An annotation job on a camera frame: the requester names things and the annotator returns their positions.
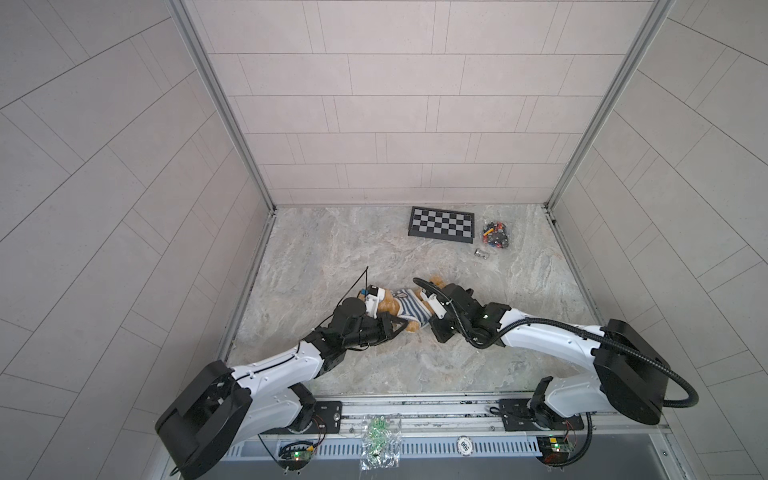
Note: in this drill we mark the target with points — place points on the circuit board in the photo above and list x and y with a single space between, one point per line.
554 450
295 456

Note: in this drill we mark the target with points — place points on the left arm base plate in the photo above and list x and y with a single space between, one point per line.
325 419

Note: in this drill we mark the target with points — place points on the brown teddy bear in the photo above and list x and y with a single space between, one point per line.
389 304

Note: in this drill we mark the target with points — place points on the black white chessboard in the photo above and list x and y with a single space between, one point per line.
440 224

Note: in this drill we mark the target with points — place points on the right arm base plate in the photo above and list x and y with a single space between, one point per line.
517 415

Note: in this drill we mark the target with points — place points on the clear bag with green parts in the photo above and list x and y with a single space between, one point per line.
381 440

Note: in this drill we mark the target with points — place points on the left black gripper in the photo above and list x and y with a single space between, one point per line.
382 327

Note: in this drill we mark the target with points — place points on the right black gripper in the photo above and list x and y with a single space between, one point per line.
435 329

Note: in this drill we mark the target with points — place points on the blue white striped sweater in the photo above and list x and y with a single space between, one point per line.
410 307

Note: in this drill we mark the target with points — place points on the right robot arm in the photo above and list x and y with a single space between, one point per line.
620 369

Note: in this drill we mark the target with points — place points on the left circuit board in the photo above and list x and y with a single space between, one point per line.
295 456

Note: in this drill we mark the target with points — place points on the bag of colourful small parts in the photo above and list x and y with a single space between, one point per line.
495 234

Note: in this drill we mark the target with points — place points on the right circuit board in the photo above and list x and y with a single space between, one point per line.
554 450

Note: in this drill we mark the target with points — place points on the round white sticker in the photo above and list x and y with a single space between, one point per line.
465 446

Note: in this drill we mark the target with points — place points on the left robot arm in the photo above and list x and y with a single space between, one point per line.
316 354

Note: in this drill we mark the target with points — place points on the aluminium mounting rail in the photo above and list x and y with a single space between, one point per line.
439 415

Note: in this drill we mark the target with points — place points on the small metal object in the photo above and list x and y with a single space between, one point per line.
481 254

